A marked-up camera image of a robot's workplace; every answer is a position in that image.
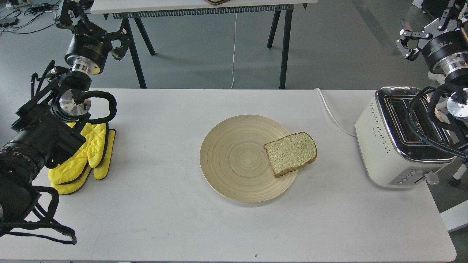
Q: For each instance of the white background table black legs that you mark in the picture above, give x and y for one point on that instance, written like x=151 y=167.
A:
x=122 y=9

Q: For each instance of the slice of brown bread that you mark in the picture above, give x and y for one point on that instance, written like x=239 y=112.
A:
x=291 y=153

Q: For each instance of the yellow oven mitt lower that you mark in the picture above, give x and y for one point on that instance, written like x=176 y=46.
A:
x=99 y=173

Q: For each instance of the yellow oven mitt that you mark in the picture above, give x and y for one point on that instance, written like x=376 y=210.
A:
x=89 y=155
x=99 y=173

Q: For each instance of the cream chrome toaster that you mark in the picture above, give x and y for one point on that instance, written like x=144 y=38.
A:
x=394 y=156

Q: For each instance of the yellow oven mitt upper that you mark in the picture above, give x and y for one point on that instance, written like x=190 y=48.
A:
x=89 y=155

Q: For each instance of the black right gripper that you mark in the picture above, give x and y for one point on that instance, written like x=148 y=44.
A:
x=443 y=42

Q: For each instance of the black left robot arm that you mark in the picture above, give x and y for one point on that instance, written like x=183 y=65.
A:
x=50 y=123

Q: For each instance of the round bamboo plate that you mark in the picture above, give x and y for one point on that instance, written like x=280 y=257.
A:
x=234 y=162

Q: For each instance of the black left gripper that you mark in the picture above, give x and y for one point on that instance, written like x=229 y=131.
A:
x=90 y=44

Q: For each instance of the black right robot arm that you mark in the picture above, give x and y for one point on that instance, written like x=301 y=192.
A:
x=447 y=109

